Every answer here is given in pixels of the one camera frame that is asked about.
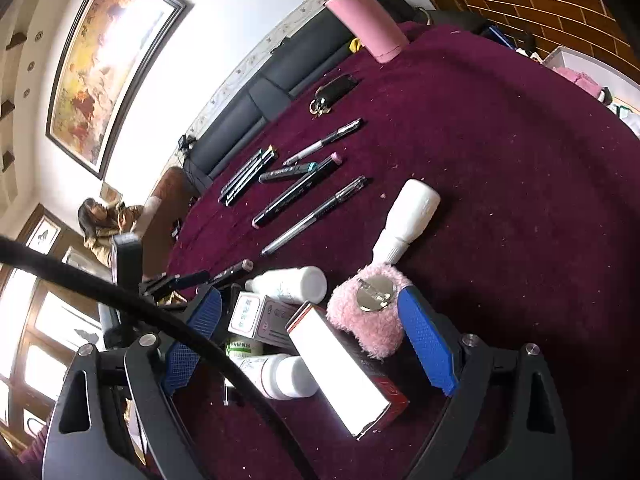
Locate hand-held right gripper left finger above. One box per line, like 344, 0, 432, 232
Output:
42, 287, 223, 480

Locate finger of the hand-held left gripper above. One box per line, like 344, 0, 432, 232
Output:
140, 270, 212, 306

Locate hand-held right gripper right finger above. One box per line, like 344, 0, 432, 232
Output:
397, 285, 573, 480

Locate fluffy round pouch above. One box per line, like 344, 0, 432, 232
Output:
326, 262, 407, 359

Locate white box red side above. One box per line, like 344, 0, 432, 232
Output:
285, 302, 410, 442

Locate white bottle with neck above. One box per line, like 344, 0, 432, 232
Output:
370, 178, 442, 267

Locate black marker pale caps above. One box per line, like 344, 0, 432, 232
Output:
209, 258, 254, 287

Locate green label bottle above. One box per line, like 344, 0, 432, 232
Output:
224, 336, 265, 359

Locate white grey medicine box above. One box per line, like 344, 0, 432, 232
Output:
227, 291, 302, 349

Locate small framed picture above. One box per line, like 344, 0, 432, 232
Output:
24, 214, 62, 257

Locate wooden framed window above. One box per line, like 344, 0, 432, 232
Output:
0, 200, 118, 453

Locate white medicine bottle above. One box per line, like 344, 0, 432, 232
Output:
244, 265, 328, 307
234, 352, 321, 402

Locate pair of black pens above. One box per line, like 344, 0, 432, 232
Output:
226, 146, 279, 207

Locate black marker pink cap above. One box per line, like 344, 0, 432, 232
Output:
251, 152, 344, 229

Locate clear gel pen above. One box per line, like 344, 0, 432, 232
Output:
260, 176, 369, 257

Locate black marker teal cap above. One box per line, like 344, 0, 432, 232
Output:
258, 161, 317, 184

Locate maroon velvet tablecloth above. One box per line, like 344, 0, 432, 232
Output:
150, 22, 640, 480

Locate silver pen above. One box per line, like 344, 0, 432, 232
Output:
282, 119, 363, 167

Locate black leather sofa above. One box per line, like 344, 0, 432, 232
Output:
182, 0, 436, 196

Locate black key case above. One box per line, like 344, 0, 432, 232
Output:
308, 74, 360, 117

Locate pink fluffy bag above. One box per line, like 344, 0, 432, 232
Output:
554, 66, 613, 106

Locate pink thermos bottle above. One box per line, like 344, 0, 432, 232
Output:
311, 0, 409, 64

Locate white flat board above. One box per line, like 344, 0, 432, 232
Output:
541, 45, 640, 138

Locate black cable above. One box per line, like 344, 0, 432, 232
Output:
0, 235, 321, 480

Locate framed wall painting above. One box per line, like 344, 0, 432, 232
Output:
46, 0, 194, 181

